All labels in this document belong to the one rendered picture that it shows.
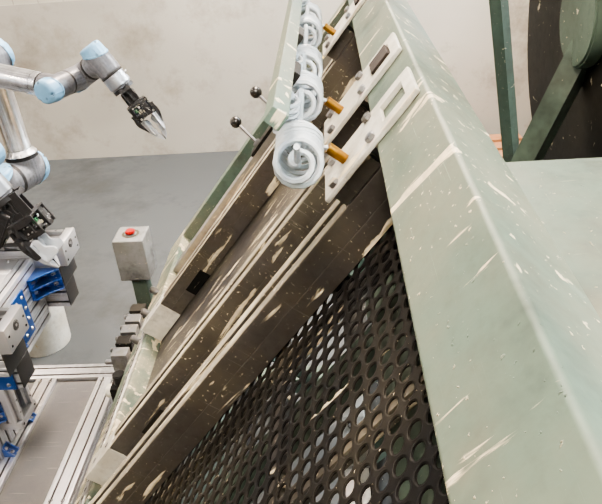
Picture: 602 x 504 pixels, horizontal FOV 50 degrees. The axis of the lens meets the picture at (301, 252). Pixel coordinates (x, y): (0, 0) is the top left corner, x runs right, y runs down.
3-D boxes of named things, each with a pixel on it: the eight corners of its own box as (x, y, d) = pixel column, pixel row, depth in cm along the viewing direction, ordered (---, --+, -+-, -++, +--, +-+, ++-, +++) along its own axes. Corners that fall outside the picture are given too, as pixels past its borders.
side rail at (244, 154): (209, 241, 259) (185, 227, 256) (381, 4, 211) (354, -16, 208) (207, 249, 254) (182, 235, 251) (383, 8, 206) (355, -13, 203)
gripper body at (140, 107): (139, 125, 205) (112, 94, 201) (137, 123, 213) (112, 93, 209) (157, 110, 206) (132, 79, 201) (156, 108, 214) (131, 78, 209)
